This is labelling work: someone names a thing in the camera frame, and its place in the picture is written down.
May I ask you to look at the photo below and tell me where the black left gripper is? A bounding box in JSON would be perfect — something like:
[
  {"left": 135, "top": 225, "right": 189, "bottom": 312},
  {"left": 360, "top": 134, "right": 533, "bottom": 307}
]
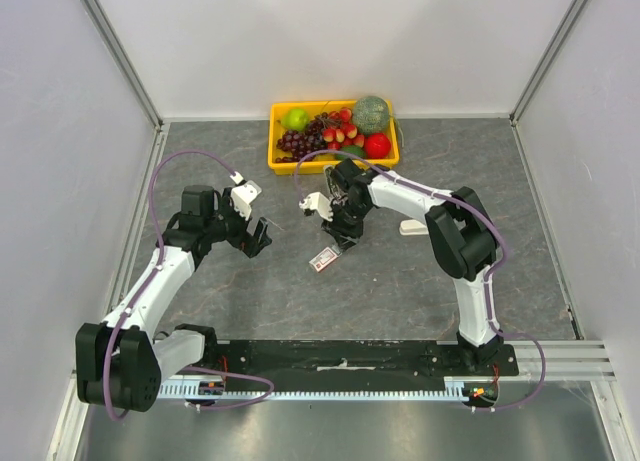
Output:
[{"left": 204, "top": 188, "right": 271, "bottom": 258}]

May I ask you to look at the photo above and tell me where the red white staple box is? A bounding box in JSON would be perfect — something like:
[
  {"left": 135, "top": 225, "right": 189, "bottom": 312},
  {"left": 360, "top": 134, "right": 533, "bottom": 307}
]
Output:
[{"left": 309, "top": 245, "right": 343, "bottom": 273}]

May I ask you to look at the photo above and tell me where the green white stapler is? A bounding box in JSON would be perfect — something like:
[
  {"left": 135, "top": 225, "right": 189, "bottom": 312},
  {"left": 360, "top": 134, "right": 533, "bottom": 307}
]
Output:
[{"left": 323, "top": 165, "right": 348, "bottom": 206}]

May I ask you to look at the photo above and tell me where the white rectangular case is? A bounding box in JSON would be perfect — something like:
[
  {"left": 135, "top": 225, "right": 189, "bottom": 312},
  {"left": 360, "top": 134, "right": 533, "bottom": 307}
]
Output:
[{"left": 399, "top": 219, "right": 429, "bottom": 236}]

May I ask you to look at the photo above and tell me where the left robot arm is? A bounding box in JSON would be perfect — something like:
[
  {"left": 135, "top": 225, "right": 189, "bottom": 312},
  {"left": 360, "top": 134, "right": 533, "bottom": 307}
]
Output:
[{"left": 75, "top": 181, "right": 271, "bottom": 412}]

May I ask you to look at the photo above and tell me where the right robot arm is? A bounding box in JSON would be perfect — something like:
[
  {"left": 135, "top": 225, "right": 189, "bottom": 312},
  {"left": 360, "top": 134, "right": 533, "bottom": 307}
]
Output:
[{"left": 321, "top": 159, "right": 504, "bottom": 375}]

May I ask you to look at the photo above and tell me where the yellow plastic tray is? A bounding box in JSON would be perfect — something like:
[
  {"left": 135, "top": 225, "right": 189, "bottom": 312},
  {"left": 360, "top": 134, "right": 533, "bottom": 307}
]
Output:
[{"left": 267, "top": 100, "right": 400, "bottom": 175}]

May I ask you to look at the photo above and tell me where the green lime fruit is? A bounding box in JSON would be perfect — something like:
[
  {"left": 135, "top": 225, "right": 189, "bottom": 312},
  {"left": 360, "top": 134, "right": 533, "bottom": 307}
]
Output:
[{"left": 334, "top": 145, "right": 366, "bottom": 161}]

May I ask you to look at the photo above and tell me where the dark purple grape bunch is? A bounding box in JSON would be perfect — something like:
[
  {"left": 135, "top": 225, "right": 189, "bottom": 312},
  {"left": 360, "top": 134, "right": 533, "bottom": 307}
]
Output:
[{"left": 275, "top": 114, "right": 327, "bottom": 163}]

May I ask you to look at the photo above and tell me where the red strawberry cluster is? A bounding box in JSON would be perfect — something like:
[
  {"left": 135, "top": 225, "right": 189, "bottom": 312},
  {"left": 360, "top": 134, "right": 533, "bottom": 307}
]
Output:
[{"left": 319, "top": 107, "right": 365, "bottom": 150}]

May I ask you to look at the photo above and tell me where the green pear fruit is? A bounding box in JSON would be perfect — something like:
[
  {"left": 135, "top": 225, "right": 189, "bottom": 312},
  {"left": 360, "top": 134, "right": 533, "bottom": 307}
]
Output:
[{"left": 279, "top": 108, "right": 310, "bottom": 132}]

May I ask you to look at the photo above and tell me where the green netted melon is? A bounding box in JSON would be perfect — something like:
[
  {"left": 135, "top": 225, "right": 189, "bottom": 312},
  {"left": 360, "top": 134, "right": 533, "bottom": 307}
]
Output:
[{"left": 352, "top": 96, "right": 391, "bottom": 136}]

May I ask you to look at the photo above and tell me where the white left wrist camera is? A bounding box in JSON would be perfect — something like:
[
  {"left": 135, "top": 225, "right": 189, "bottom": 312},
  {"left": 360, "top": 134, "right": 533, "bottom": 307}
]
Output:
[{"left": 230, "top": 172, "right": 262, "bottom": 221}]

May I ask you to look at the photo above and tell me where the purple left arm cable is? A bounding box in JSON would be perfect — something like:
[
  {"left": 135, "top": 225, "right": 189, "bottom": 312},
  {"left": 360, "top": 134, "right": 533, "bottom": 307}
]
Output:
[{"left": 103, "top": 149, "right": 276, "bottom": 422}]

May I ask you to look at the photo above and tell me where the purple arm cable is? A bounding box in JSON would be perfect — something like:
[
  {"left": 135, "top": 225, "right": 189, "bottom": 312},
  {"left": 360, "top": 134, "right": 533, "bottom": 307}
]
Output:
[
  {"left": 103, "top": 149, "right": 276, "bottom": 422},
  {"left": 292, "top": 149, "right": 549, "bottom": 413}
]

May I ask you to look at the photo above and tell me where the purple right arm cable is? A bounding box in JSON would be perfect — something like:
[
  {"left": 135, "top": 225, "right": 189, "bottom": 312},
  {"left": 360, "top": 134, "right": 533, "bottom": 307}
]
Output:
[{"left": 292, "top": 149, "right": 549, "bottom": 413}]

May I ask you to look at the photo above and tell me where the grey slotted cable duct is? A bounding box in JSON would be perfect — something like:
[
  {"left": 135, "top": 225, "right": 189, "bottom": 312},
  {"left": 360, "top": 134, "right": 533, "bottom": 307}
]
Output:
[{"left": 157, "top": 376, "right": 498, "bottom": 406}]

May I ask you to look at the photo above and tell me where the aluminium frame rail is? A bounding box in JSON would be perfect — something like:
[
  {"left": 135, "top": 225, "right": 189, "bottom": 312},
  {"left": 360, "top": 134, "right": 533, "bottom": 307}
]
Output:
[{"left": 76, "top": 330, "right": 613, "bottom": 382}]

